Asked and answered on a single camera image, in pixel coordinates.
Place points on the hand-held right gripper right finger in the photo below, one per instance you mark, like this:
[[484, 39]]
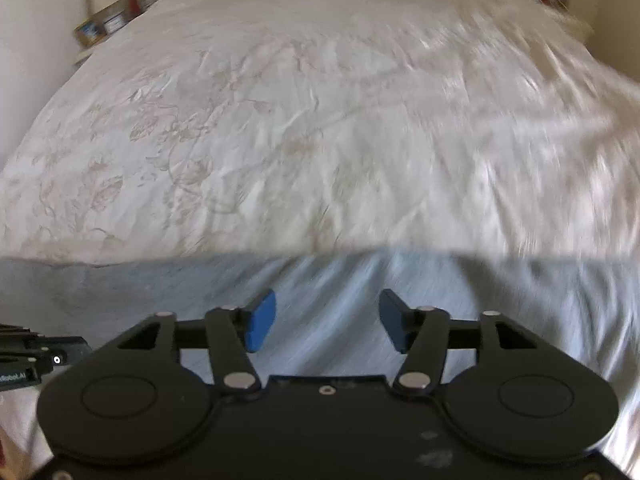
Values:
[[392, 321]]

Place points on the light blue towel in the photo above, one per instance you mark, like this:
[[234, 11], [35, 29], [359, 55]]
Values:
[[325, 285]]

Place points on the wooden picture frame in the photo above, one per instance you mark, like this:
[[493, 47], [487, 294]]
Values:
[[90, 31]]

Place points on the white floral bedspread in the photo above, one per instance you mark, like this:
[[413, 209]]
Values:
[[320, 125]]

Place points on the red bottle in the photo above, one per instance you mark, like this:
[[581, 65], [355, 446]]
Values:
[[134, 4]]

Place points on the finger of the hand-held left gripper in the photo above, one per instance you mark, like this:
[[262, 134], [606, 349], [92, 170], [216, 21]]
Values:
[[65, 352]]

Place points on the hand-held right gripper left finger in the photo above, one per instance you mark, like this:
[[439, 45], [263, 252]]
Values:
[[261, 321]]

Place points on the small white picture frame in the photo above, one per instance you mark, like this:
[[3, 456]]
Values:
[[115, 19]]

